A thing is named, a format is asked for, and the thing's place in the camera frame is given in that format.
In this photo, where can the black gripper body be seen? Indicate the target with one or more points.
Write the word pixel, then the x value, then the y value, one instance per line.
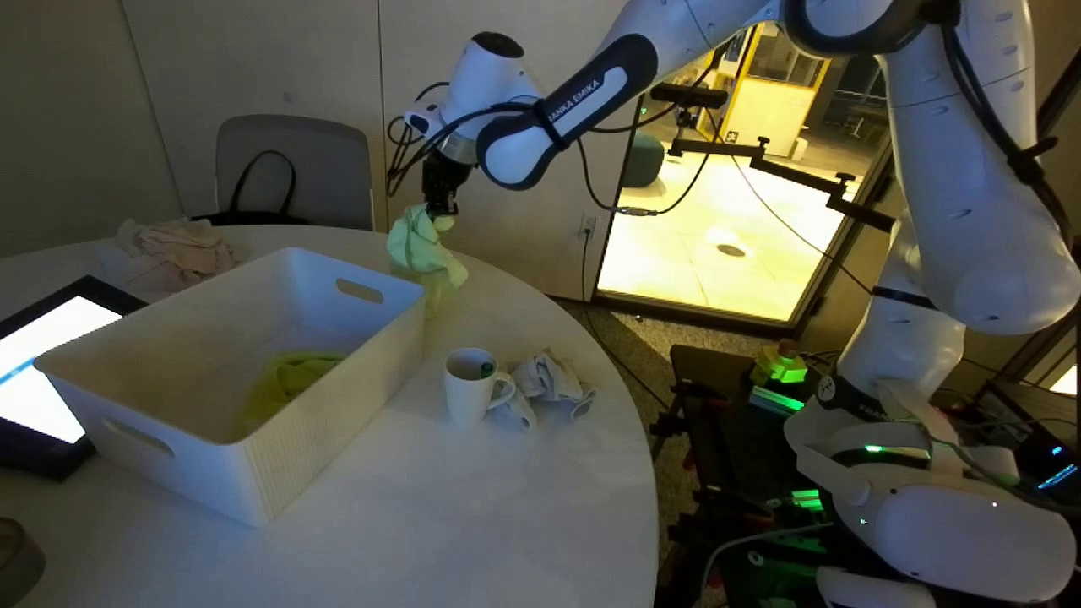
pixel 443 170

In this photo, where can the pale green cloth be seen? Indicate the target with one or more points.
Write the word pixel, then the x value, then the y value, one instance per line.
pixel 423 247

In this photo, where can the white mug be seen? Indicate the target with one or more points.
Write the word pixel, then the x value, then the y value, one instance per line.
pixel 468 395

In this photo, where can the grey white cloth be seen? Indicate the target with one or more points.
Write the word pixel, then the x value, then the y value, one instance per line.
pixel 560 391

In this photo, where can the bright yellow cloth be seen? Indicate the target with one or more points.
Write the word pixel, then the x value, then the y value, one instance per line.
pixel 289 382

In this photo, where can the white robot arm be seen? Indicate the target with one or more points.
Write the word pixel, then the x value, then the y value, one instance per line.
pixel 992 170

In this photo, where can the white plastic box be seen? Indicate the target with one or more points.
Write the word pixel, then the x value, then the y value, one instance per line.
pixel 169 374

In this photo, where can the grey chair with bag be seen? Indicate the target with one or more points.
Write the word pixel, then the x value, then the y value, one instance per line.
pixel 292 139

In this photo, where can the dark green round object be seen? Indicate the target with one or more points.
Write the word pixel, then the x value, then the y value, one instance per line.
pixel 644 163

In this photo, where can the pink crumpled cloth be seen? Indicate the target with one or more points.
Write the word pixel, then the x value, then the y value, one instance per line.
pixel 186 247

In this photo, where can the black bench behind glass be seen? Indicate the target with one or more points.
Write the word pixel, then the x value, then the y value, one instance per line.
pixel 692 95

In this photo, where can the green glowing device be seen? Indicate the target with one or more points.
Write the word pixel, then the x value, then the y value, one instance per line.
pixel 777 382

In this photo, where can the black tablet lit screen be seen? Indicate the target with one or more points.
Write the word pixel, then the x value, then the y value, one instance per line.
pixel 45 350

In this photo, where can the black device blue light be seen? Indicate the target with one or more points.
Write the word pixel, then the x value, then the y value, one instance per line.
pixel 1053 469

